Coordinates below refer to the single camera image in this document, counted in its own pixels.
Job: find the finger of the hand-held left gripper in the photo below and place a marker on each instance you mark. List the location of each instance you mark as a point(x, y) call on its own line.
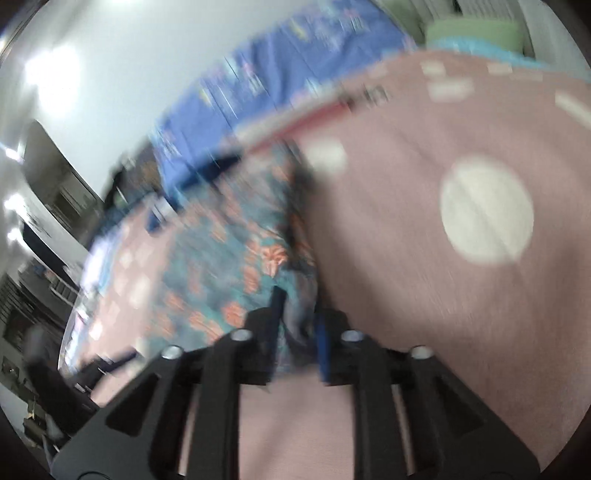
point(111, 364)

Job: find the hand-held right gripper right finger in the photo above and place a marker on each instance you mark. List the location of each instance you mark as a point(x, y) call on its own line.
point(322, 341)

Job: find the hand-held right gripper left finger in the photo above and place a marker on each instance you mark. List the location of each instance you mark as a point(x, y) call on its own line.
point(276, 309)

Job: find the teal floral shorts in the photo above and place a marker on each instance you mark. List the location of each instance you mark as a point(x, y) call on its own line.
point(217, 277)

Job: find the pink dotted bedsheet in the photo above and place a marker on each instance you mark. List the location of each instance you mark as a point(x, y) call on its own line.
point(415, 300)

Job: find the folded pink cloth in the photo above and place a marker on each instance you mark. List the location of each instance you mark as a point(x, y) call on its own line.
point(295, 124)

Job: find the arched doorway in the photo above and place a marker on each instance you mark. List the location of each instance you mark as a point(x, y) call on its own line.
point(60, 180)

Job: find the blue printed blanket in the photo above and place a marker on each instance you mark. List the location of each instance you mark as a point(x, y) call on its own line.
point(286, 64)

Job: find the teal cloth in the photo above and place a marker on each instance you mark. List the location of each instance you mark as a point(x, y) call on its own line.
point(485, 48)

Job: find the green pillow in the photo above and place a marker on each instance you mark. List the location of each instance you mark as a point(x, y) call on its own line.
point(471, 32)

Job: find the white curtain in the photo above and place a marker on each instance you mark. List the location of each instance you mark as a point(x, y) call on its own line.
point(461, 9)

